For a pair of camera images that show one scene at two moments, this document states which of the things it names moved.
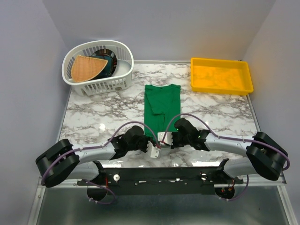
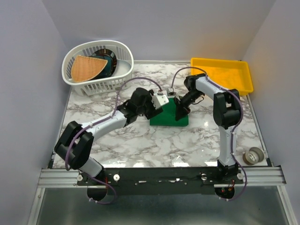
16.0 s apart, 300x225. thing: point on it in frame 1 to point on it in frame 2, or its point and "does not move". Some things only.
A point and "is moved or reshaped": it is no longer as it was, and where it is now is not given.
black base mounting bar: (162, 181) does not move
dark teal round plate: (108, 70) does not move
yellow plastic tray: (221, 76) does not move
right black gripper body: (178, 141) to (189, 98)
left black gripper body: (142, 145) to (148, 109)
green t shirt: (161, 104) is moved or reshaped
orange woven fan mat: (84, 68) does not move
